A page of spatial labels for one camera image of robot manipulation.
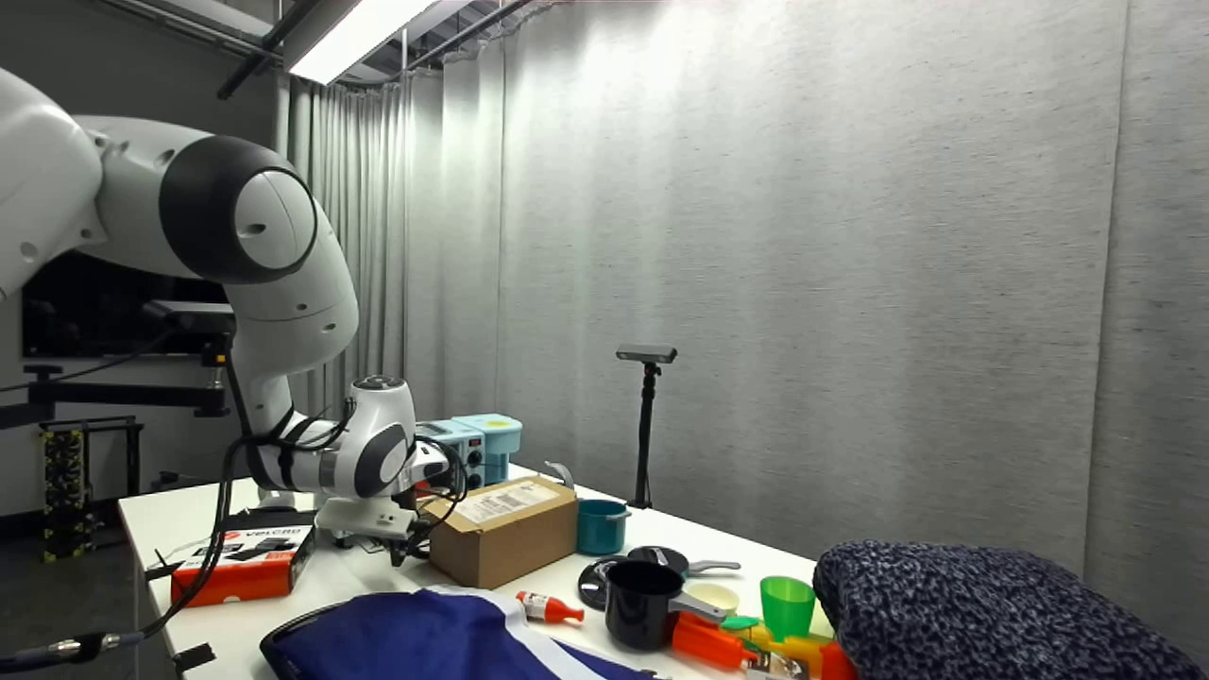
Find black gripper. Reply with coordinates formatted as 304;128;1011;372
382;521;441;570

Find blue cloth with white band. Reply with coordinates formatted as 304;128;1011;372
256;590;657;680

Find brown cardboard box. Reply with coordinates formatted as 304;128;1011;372
417;471;584;593

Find orange ketchup bottle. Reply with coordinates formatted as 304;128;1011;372
514;584;589;630

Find black lid with silver knob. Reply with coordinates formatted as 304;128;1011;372
575;556;611;608

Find orange red flat box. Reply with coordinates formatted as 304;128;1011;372
166;531;304;613

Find black mug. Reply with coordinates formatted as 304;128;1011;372
603;556;689;653

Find black table clamp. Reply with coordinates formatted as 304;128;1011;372
166;637;221;677

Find small dark frying pan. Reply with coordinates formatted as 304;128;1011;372
625;539;747;584

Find pale yellow plate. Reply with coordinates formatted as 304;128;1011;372
683;579;747;620

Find black metal rack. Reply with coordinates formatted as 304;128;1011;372
36;415;147;565

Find orange toy food pile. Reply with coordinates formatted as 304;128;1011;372
664;608;863;680

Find green plastic cup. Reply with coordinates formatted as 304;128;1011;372
755;574;820;642

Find speckled dark blue cushion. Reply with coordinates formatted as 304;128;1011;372
809;539;1209;680

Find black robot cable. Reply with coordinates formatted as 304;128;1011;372
0;353;275;673

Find black camera on stand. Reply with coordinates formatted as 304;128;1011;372
611;340;683;515

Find black wall monitor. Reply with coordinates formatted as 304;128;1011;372
17;248;241;362

